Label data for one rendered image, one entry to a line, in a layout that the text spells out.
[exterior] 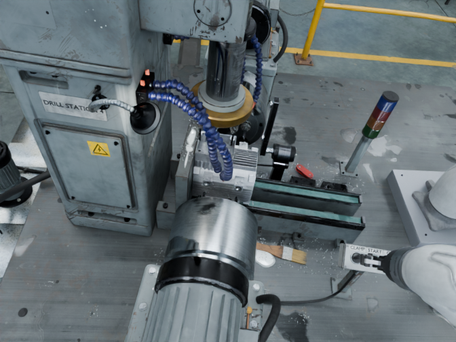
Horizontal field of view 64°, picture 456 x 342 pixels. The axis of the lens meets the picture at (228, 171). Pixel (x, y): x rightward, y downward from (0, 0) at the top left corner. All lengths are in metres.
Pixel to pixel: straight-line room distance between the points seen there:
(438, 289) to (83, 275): 1.03
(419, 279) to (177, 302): 0.42
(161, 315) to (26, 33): 0.60
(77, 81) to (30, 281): 0.73
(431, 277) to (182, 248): 0.55
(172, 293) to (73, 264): 0.71
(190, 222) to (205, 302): 0.35
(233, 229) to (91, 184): 0.45
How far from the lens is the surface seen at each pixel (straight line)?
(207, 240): 0.93
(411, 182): 1.70
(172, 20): 0.81
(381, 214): 1.61
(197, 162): 1.15
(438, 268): 0.70
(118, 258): 1.33
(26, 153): 2.79
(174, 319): 0.67
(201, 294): 0.67
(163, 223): 1.33
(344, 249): 1.12
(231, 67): 0.91
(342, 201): 1.42
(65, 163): 1.11
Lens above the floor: 1.98
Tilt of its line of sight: 50 degrees down
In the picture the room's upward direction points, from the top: 9 degrees clockwise
